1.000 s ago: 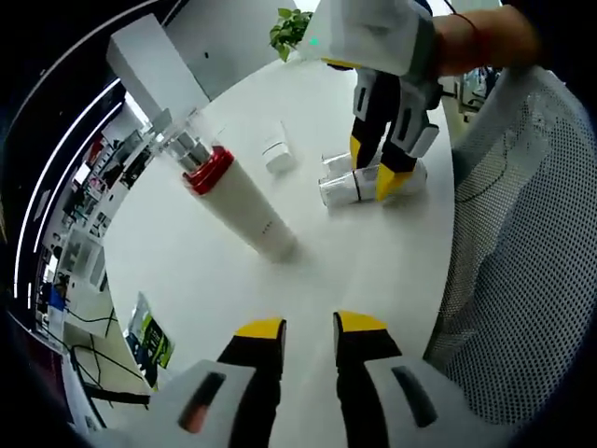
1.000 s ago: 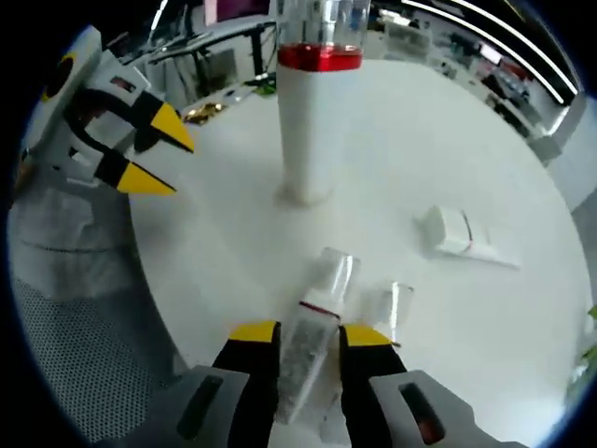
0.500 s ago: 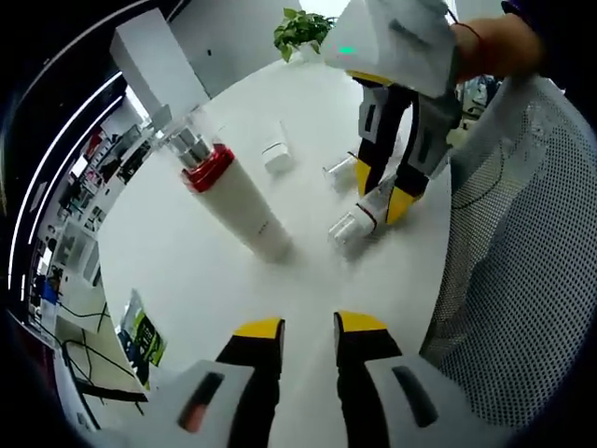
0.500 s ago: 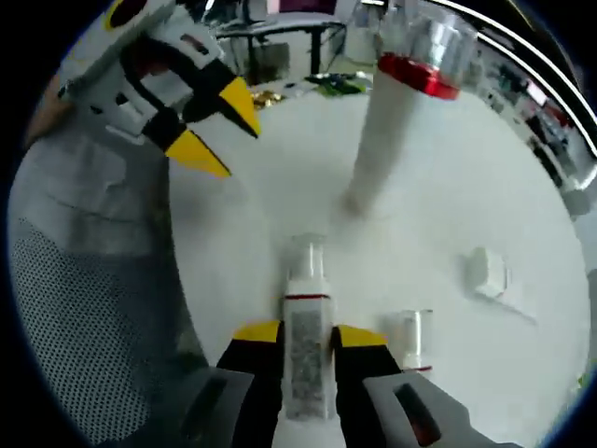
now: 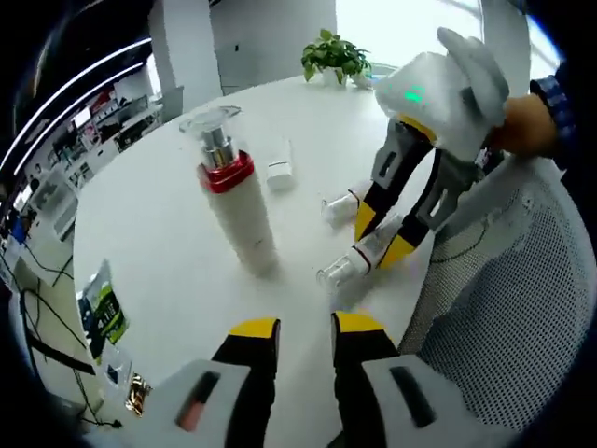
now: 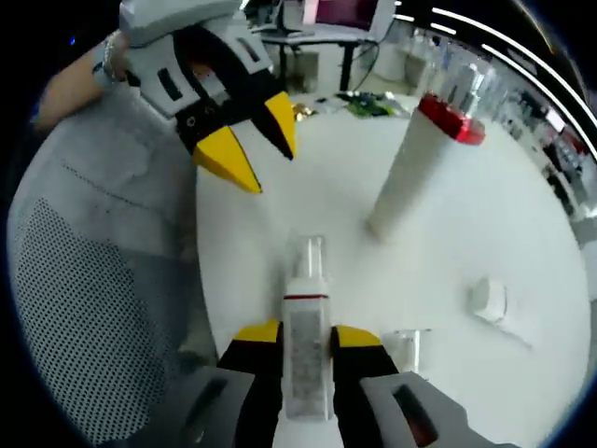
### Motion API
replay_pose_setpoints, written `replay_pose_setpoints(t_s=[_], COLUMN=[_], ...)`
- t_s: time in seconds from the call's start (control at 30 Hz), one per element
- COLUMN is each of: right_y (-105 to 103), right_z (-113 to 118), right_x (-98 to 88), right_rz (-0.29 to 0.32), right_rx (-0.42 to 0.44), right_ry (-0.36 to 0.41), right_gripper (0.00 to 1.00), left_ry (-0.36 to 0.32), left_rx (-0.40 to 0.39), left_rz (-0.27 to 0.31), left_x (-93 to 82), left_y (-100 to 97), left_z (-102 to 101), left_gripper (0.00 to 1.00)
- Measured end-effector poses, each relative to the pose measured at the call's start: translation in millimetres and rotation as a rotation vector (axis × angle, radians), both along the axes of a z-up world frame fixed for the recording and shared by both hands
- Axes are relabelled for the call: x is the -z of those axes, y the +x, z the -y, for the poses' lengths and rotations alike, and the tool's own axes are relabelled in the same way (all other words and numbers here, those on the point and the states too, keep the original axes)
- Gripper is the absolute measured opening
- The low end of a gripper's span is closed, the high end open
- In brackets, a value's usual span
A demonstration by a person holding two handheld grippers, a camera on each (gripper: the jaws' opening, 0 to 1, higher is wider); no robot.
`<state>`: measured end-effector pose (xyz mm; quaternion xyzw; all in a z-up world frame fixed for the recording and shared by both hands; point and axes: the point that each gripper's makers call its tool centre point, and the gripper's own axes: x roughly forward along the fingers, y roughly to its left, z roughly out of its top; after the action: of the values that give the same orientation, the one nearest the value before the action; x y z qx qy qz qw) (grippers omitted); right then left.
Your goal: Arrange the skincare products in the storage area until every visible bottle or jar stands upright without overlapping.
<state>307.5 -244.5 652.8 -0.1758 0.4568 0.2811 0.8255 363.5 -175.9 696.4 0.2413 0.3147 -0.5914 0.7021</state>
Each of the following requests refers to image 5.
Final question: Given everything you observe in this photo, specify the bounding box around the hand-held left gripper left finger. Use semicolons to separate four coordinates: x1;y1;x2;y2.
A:
92;317;282;448

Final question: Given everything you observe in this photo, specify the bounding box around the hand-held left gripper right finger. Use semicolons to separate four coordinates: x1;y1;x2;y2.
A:
330;311;509;448

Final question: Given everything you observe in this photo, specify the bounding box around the small clear-capped white skincare bottle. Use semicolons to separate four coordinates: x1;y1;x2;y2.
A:
320;186;369;230
315;215;405;293

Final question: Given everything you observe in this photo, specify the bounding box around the gold foil skincare sachet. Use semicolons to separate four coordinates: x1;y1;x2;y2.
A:
123;371;154;417

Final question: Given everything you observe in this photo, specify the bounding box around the white skincare squeeze tube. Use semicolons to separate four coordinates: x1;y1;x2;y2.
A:
265;137;297;191

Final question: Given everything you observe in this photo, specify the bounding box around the small white blue skincare sachet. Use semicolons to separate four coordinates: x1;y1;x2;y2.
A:
99;343;132;389

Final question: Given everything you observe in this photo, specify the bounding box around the green black skincare sachet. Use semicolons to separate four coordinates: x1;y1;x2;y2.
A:
76;258;131;361

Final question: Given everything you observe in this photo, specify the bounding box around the tall white red-collared skincare bottle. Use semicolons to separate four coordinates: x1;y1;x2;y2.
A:
178;105;281;277

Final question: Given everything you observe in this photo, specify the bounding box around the person's right hand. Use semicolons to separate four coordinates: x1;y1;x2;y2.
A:
488;94;538;159

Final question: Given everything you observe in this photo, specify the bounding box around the green potted plant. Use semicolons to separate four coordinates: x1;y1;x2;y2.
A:
299;28;374;86

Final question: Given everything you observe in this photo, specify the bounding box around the white mesh office chair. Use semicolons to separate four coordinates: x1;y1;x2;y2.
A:
397;153;594;429

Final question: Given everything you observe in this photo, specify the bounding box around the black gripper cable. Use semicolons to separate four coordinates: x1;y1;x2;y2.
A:
428;204;495;265

